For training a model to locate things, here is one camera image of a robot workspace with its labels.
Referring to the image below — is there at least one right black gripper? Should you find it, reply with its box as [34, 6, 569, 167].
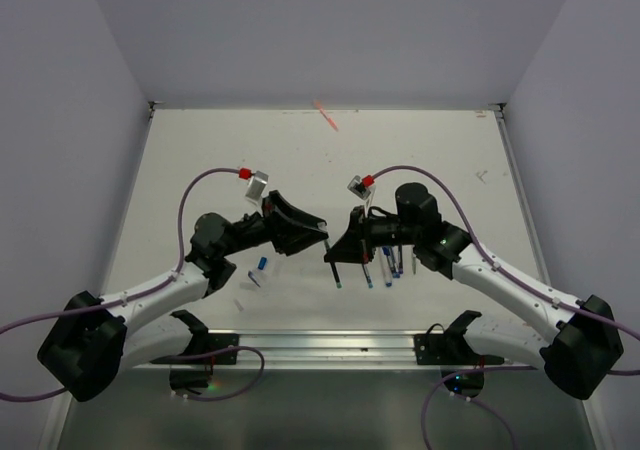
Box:
[325, 203, 420, 262]

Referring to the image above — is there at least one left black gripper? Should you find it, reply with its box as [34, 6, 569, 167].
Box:
[219, 190, 328, 257]

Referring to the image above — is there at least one blue cap marker pen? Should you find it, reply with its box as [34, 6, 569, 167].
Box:
[380, 247, 393, 287]

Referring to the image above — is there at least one teal dark gel pen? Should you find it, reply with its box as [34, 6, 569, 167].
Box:
[323, 239, 342, 289]

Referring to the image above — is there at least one blue clear gel pen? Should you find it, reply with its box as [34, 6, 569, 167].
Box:
[387, 246, 401, 278]

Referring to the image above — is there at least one orange gel pen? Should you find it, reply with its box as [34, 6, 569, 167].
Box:
[313, 100, 339, 132]

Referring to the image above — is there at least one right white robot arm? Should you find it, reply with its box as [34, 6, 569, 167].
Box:
[325, 183, 623, 400]

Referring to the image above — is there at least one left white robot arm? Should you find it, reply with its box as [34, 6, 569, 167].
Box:
[37, 191, 328, 402]

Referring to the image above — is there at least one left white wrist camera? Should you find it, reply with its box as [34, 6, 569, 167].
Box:
[245, 171, 269, 205]

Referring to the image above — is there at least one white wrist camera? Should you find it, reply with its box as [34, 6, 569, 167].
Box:
[245, 171, 269, 205]
[347, 175, 375, 214]

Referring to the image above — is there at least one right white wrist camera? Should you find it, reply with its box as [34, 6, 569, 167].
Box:
[347, 175, 375, 214]

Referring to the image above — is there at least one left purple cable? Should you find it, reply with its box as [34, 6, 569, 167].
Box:
[0, 167, 265, 402]

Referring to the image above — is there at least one aluminium front rail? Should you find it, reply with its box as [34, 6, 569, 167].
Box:
[62, 325, 589, 371]

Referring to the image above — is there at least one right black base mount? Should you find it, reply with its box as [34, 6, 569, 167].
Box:
[413, 310, 504, 399]

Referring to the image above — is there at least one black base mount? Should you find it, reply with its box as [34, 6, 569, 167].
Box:
[149, 309, 241, 401]
[413, 310, 504, 399]

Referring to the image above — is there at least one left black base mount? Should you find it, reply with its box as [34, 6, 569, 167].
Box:
[149, 309, 241, 401]

